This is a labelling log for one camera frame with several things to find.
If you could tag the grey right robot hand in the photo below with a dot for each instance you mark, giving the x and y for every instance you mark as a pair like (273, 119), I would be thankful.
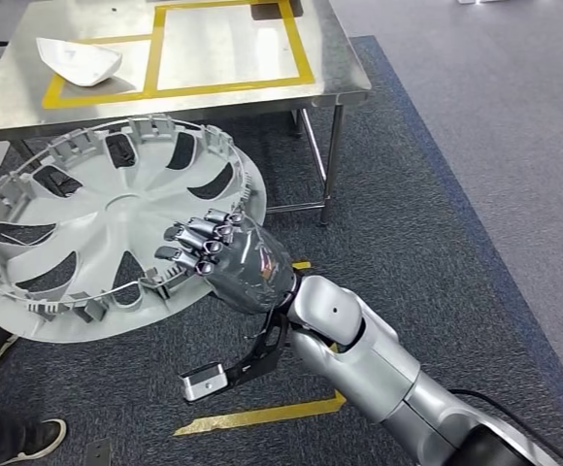
(247, 270)

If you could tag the silver plastic wheel cover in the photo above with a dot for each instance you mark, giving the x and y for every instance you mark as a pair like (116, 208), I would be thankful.
(116, 212)

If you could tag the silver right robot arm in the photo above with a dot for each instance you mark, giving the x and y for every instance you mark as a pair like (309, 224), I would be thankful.
(373, 366)

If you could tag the white plastic shell part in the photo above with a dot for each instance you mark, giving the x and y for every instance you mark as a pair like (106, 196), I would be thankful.
(78, 61)

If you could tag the stainless steel workbench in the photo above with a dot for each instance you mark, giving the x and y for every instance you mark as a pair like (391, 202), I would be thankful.
(19, 96)

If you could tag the yellow floor tape strip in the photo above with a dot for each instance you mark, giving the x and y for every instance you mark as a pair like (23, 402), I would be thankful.
(262, 415)
(301, 265)

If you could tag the person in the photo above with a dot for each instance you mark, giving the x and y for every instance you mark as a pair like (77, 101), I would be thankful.
(39, 437)

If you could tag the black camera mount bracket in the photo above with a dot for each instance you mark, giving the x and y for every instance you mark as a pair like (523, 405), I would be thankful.
(262, 354)

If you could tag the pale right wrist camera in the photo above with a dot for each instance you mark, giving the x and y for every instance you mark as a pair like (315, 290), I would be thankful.
(204, 381)

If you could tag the dark metal bracket plate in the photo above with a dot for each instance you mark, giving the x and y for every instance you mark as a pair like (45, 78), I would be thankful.
(98, 453)

